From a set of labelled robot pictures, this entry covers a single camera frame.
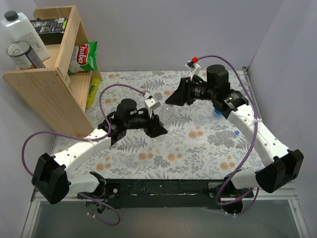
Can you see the metal tin can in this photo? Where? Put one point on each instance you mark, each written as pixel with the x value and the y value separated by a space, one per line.
pixel 24 56

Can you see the green white snack bag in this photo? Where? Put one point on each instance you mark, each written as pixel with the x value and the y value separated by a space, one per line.
pixel 84 58

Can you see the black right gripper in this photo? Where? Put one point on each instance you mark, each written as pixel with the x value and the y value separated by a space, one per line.
pixel 186 90

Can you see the yellow marker tube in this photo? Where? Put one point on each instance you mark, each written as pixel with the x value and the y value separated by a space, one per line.
pixel 92 92

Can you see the floral patterned table mat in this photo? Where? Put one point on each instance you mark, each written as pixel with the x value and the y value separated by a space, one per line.
pixel 197 146

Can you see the wooden shelf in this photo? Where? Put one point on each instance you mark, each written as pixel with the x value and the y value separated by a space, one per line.
pixel 58 98

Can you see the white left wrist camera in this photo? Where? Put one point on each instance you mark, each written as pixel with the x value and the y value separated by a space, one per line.
pixel 151 103

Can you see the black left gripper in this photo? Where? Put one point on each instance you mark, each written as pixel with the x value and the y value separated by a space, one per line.
pixel 153 124

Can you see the white bottle black cap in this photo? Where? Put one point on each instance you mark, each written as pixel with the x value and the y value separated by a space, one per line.
pixel 20 28

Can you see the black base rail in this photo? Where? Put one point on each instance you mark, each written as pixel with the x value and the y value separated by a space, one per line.
pixel 161 193

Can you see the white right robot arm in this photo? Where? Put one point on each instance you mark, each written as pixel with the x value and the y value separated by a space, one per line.
pixel 281 165

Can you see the blue label crushed bottle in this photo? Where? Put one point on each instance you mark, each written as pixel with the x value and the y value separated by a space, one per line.
pixel 217 113

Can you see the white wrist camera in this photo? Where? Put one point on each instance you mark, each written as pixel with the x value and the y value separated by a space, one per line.
pixel 151 103
pixel 193 67

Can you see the clear bottle white cap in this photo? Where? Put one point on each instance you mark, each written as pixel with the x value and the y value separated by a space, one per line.
pixel 166 115

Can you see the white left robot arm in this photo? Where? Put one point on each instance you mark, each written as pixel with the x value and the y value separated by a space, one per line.
pixel 54 175

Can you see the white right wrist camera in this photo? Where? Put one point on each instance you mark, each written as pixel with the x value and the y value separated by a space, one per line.
pixel 193 67

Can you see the black green box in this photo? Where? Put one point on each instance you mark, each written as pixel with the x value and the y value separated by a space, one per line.
pixel 51 31

